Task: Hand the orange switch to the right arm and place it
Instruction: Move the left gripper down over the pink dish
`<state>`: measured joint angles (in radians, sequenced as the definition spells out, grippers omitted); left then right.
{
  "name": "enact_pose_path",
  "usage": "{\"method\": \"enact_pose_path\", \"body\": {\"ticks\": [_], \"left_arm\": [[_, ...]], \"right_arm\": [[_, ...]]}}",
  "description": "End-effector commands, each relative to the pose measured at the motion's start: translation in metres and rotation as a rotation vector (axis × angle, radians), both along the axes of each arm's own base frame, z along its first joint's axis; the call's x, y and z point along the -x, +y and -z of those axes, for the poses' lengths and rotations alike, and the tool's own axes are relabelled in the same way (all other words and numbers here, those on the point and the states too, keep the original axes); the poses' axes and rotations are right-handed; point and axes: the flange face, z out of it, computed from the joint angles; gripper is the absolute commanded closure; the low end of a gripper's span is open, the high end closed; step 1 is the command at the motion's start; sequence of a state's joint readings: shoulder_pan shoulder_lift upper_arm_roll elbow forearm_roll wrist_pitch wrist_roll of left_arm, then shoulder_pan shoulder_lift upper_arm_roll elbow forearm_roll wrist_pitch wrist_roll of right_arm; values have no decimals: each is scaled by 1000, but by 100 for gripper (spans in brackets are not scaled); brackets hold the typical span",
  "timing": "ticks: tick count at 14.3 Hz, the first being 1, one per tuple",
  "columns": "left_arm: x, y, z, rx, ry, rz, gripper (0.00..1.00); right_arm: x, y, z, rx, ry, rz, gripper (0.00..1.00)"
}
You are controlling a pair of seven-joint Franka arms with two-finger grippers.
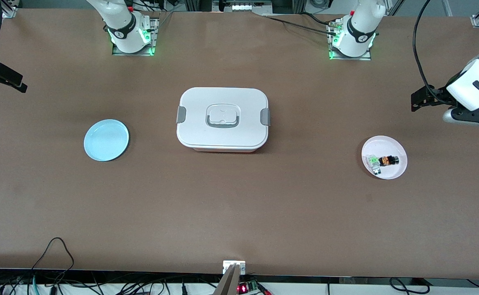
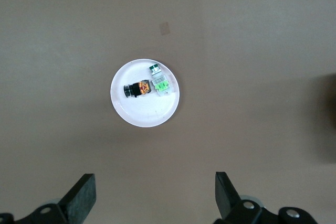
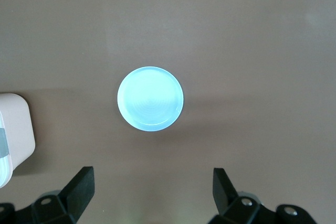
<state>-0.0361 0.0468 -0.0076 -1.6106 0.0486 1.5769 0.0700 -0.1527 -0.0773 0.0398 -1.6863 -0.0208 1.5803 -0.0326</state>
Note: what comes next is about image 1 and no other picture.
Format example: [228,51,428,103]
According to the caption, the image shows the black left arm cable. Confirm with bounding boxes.
[412,0,449,101]

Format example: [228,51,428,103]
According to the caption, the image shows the white lunch box grey clips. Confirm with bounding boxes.
[176,87,271,153]

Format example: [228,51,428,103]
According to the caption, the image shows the pink round plate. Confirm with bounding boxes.
[361,136,408,180]

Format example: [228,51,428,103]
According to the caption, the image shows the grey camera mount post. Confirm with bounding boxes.
[214,261,246,295]

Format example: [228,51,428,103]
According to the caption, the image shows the circuit board with red light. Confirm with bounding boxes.
[238,280,264,294]

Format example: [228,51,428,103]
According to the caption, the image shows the black cable on table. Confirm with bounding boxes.
[262,12,340,37]

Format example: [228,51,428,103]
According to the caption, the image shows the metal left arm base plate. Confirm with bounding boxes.
[327,20,372,61]

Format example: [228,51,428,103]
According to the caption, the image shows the blue round plate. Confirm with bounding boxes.
[84,119,129,162]

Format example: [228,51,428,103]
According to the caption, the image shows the thin black looped cable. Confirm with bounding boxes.
[30,237,76,283]

